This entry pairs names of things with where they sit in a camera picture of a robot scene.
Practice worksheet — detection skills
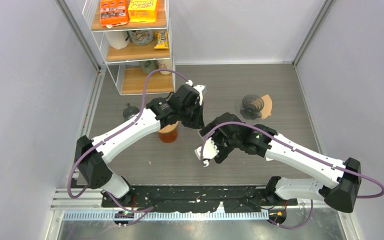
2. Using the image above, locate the round wooden dripper stand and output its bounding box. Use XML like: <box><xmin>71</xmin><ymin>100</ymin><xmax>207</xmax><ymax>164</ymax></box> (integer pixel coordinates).
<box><xmin>157</xmin><ymin>121</ymin><xmax>179</xmax><ymax>134</ymax></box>

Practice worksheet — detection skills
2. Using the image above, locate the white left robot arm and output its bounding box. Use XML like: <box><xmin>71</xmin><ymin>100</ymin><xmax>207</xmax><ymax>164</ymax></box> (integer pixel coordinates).
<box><xmin>74</xmin><ymin>84</ymin><xmax>206</xmax><ymax>207</ymax></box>

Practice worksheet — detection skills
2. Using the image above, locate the small dark glass cup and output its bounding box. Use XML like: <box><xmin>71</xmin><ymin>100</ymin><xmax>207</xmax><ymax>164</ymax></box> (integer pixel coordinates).
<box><xmin>122</xmin><ymin>103</ymin><xmax>140</xmax><ymax>121</ymax></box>

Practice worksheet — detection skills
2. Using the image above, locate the orange snack box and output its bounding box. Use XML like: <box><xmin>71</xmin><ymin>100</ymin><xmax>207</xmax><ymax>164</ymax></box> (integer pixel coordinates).
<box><xmin>99</xmin><ymin>0</ymin><xmax>129</xmax><ymax>29</ymax></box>

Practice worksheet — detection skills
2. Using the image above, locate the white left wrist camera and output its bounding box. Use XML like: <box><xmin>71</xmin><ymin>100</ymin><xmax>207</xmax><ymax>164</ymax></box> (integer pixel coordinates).
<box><xmin>186</xmin><ymin>80</ymin><xmax>207</xmax><ymax>107</ymax></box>

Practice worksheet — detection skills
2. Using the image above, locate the white wire wooden shelf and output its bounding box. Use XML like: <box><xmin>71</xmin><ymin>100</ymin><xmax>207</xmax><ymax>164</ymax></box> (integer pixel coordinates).
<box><xmin>81</xmin><ymin>0</ymin><xmax>174</xmax><ymax>96</ymax></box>

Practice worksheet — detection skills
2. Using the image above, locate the brown paper filter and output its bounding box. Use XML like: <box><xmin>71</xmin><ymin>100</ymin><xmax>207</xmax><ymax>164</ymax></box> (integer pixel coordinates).
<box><xmin>260</xmin><ymin>94</ymin><xmax>273</xmax><ymax>120</ymax></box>

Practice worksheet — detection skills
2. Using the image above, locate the printed white mug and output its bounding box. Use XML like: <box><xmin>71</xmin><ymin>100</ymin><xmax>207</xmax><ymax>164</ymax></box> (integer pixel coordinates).
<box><xmin>128</xmin><ymin>30</ymin><xmax>154</xmax><ymax>46</ymax></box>

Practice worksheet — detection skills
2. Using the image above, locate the white patterned cup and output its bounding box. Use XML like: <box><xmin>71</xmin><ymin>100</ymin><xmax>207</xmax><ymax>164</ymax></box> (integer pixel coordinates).
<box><xmin>156</xmin><ymin>58</ymin><xmax>173</xmax><ymax>75</ymax></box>

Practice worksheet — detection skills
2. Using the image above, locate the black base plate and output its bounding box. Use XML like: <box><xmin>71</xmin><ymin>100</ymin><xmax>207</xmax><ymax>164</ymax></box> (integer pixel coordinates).
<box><xmin>119</xmin><ymin>185</ymin><xmax>298</xmax><ymax>214</ymax></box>

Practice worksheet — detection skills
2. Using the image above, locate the yellow snack box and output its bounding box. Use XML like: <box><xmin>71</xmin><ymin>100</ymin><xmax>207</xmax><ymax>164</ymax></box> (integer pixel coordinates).
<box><xmin>127</xmin><ymin>0</ymin><xmax>159</xmax><ymax>23</ymax></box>

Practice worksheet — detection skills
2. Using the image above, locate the amber glass jar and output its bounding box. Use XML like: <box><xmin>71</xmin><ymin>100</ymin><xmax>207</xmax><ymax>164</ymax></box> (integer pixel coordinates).
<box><xmin>158</xmin><ymin>129</ymin><xmax>178</xmax><ymax>143</ymax></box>

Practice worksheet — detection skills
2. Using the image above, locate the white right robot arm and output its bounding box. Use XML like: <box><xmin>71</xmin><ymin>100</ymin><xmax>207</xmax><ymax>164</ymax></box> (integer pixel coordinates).
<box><xmin>194</xmin><ymin>112</ymin><xmax>362</xmax><ymax>213</ymax></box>

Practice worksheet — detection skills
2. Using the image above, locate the white paper roll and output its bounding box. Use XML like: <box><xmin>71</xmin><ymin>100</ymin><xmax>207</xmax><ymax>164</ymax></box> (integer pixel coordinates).
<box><xmin>104</xmin><ymin>31</ymin><xmax>131</xmax><ymax>50</ymax></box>

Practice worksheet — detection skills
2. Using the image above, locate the yellow candy bag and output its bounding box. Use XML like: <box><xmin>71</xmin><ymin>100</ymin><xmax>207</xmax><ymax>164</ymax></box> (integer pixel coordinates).
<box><xmin>154</xmin><ymin>30</ymin><xmax>169</xmax><ymax>50</ymax></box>

